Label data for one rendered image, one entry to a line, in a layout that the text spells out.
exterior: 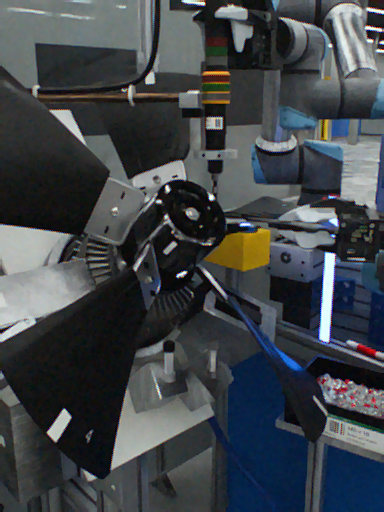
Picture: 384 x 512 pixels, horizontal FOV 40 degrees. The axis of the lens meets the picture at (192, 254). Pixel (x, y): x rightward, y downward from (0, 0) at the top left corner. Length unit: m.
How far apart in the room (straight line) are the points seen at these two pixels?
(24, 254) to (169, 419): 0.38
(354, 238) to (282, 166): 0.72
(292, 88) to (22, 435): 0.83
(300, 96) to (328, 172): 0.54
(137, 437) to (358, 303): 0.86
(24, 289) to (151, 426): 0.32
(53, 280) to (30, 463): 0.46
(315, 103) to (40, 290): 0.61
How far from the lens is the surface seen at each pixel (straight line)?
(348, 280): 1.54
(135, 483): 1.08
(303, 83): 1.06
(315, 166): 1.56
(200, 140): 0.84
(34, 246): 0.97
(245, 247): 1.28
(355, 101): 1.08
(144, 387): 0.88
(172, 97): 0.86
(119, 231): 0.79
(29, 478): 1.17
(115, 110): 0.98
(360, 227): 0.85
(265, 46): 0.93
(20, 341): 0.58
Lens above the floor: 1.37
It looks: 16 degrees down
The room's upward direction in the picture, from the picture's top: straight up
